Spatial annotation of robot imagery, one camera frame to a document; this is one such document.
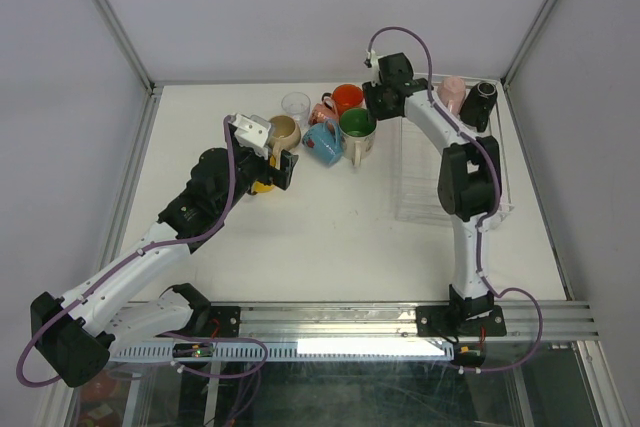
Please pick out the green inside mug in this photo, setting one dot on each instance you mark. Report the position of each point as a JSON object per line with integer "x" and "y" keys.
{"x": 358, "y": 130}

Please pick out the beige mug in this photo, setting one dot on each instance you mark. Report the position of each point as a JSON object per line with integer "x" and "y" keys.
{"x": 285, "y": 134}

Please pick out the pink patterned mug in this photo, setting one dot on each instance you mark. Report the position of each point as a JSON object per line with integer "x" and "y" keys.
{"x": 322, "y": 112}

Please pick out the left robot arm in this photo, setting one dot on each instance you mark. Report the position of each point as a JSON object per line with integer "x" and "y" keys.
{"x": 78, "y": 332}

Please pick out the clear dish rack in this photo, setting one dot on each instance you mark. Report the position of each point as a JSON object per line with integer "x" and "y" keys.
{"x": 417, "y": 170}

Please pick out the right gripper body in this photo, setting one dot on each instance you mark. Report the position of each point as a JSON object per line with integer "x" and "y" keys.
{"x": 375, "y": 95}

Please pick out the clear plastic cup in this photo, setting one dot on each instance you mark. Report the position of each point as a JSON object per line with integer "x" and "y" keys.
{"x": 297, "y": 105}

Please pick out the orange mug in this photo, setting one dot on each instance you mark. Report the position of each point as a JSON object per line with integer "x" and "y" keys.
{"x": 343, "y": 98}

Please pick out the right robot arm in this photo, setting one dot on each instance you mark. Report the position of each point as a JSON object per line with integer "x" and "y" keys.
{"x": 469, "y": 185}

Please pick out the black mug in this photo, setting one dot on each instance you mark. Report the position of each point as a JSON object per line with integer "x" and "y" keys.
{"x": 478, "y": 105}

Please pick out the yellow mug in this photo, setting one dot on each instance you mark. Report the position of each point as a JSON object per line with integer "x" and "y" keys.
{"x": 258, "y": 187}

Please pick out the white cable duct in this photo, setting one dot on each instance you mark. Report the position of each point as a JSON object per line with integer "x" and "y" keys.
{"x": 306, "y": 349}

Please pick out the blue mug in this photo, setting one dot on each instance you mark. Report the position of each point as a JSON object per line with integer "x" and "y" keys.
{"x": 323, "y": 140}

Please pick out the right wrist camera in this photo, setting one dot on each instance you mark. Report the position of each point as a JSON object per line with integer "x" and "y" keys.
{"x": 372, "y": 60}

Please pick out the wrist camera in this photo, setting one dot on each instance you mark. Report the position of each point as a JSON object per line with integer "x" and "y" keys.
{"x": 372, "y": 60}
{"x": 253, "y": 132}

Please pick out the aluminium mounting rail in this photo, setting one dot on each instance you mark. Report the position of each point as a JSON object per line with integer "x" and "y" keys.
{"x": 517, "y": 321}

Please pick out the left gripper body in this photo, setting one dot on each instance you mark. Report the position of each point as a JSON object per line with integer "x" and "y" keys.
{"x": 251, "y": 168}

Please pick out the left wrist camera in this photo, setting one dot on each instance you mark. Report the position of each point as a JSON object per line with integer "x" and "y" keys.
{"x": 253, "y": 132}

